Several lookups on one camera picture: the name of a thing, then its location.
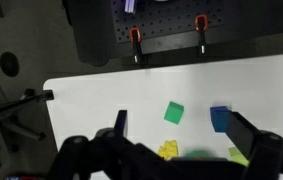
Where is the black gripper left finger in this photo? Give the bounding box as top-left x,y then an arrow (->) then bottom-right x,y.
47,109 -> 169,180

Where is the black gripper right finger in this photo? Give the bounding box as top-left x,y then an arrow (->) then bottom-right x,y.
225,111 -> 283,180

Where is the neon blue block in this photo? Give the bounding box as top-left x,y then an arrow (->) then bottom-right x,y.
210,111 -> 232,133

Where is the yellow block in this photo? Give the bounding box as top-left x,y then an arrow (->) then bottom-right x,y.
157,139 -> 180,160

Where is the purple plastic piece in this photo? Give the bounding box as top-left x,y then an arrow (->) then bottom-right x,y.
123,0 -> 139,14

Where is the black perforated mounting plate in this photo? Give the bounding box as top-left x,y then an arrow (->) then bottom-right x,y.
111,0 -> 226,44

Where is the black base mat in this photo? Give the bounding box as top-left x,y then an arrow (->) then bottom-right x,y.
62,0 -> 283,66

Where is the light green block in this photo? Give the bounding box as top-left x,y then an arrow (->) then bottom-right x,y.
228,146 -> 250,167

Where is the orange black clamp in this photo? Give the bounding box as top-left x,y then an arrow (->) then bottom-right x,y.
194,14 -> 209,56
128,27 -> 145,64

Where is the green bowl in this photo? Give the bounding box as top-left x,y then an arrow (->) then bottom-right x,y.
182,149 -> 219,160

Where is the navy blue block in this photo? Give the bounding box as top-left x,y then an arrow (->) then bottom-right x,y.
209,105 -> 231,114

